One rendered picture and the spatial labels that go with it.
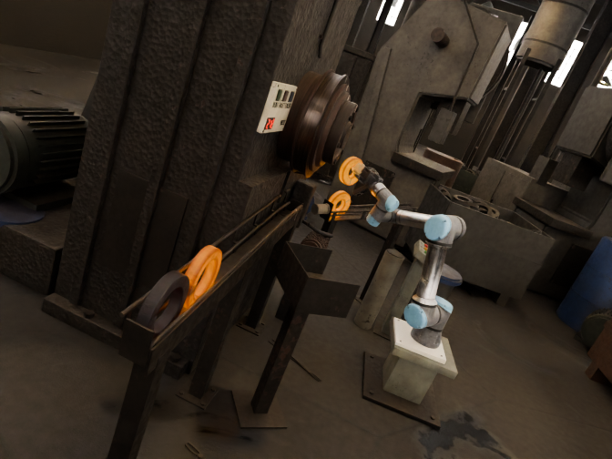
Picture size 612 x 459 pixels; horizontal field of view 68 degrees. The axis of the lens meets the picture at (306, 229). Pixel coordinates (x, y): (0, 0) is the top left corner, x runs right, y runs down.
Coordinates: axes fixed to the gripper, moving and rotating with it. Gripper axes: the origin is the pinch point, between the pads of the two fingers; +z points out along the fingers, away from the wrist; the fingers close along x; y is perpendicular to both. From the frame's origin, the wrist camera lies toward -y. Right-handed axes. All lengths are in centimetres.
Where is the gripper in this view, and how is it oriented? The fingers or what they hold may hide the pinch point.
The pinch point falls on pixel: (352, 168)
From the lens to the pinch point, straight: 249.1
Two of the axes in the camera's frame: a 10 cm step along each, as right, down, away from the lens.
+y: 4.9, -7.3, -4.7
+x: -7.2, -0.3, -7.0
